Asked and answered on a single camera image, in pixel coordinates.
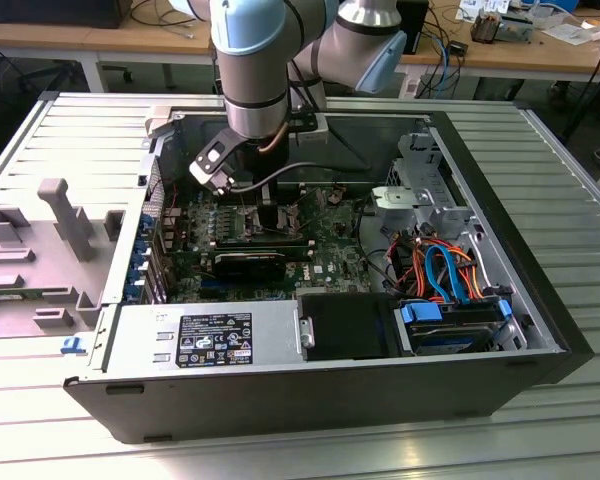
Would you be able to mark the metal locking lever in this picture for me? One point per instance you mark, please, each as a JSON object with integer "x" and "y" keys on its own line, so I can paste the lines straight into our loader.
{"x": 243, "y": 202}

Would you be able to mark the small black adapter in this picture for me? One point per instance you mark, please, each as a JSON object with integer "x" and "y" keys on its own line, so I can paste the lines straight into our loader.
{"x": 457, "y": 48}

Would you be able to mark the black and silver PC case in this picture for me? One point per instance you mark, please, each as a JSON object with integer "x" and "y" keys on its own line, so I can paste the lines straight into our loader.
{"x": 280, "y": 400}

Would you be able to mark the black computer tower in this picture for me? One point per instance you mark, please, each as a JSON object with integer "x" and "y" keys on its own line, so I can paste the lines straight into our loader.
{"x": 55, "y": 12}

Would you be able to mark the black RAM stick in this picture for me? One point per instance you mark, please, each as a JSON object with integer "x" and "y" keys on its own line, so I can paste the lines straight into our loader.
{"x": 260, "y": 244}

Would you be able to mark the metal CPU cooler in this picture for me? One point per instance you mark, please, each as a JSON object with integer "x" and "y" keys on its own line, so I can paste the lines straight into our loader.
{"x": 486, "y": 27}

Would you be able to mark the green motherboard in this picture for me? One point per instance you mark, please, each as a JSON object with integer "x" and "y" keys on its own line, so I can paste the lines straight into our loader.
{"x": 330, "y": 235}

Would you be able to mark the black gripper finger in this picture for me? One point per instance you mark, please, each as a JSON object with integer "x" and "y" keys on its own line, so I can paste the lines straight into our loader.
{"x": 269, "y": 220}

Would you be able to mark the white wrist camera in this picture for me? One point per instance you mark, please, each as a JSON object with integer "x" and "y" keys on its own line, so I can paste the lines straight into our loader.
{"x": 312, "y": 135}

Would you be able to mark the black graphics card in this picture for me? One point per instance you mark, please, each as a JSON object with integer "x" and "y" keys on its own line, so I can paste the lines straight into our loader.
{"x": 250, "y": 267}

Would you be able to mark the CPU socket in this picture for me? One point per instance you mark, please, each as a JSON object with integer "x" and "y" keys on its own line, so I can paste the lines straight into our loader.
{"x": 252, "y": 222}

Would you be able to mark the small blue clip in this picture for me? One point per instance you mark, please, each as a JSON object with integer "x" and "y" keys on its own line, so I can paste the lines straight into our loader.
{"x": 72, "y": 346}

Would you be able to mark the silver power supply unit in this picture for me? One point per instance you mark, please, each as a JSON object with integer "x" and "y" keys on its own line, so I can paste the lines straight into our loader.
{"x": 275, "y": 345}

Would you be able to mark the hard disk in blue carrier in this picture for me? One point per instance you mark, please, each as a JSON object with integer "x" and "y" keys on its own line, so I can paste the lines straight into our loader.
{"x": 420, "y": 314}

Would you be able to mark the silver drive cage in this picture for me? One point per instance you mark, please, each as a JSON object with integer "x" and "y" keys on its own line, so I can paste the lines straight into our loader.
{"x": 427, "y": 190}

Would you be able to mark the black upright box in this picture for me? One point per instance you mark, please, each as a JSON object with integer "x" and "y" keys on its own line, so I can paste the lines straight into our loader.
{"x": 417, "y": 25}

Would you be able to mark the wooden desk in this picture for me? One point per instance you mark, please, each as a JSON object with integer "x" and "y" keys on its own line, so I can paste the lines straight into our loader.
{"x": 55, "y": 40}

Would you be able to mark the silver camera with black bracket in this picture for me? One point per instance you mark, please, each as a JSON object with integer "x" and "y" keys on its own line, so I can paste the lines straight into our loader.
{"x": 204, "y": 175}

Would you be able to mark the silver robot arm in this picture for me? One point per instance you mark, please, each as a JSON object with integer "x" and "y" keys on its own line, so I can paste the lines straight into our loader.
{"x": 250, "y": 75}

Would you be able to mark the white paper sheets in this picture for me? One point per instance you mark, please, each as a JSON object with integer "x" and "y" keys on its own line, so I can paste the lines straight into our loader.
{"x": 572, "y": 32}

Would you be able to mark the grey parts rack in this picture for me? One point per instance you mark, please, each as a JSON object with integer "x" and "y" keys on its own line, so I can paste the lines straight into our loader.
{"x": 62, "y": 210}

